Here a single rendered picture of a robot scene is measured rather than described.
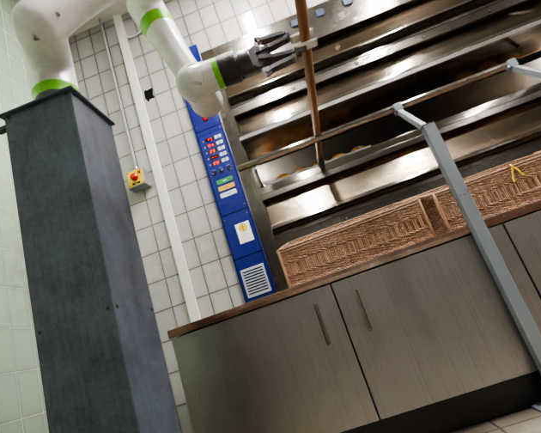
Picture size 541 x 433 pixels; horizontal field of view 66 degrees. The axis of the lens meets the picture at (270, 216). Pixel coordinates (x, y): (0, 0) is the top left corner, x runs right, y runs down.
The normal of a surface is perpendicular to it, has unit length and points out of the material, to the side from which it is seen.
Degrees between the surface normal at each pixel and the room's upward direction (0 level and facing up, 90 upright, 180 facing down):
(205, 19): 90
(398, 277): 90
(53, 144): 90
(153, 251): 90
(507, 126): 70
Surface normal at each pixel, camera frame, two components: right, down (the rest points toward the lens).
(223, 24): -0.18, -0.25
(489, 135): -0.28, -0.54
